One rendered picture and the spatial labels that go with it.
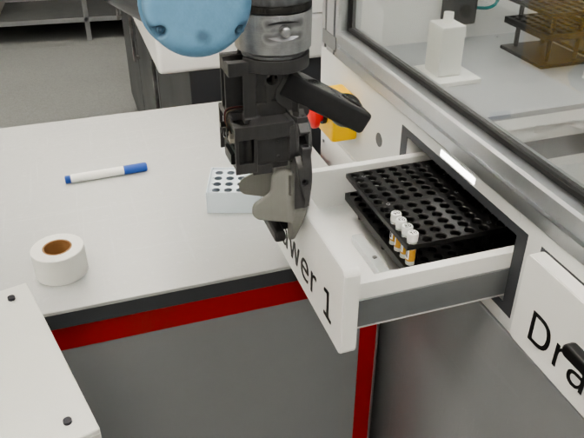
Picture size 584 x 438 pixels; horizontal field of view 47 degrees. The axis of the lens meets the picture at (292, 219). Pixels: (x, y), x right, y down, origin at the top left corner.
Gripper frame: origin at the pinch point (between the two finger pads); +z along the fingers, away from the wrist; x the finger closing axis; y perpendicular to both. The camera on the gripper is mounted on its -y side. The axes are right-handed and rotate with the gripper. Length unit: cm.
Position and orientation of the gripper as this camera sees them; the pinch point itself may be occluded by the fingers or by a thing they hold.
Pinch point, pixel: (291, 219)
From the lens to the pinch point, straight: 77.0
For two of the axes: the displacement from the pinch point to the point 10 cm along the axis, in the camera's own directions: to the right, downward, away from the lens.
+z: -0.1, 8.5, 5.3
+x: 3.2, 5.1, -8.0
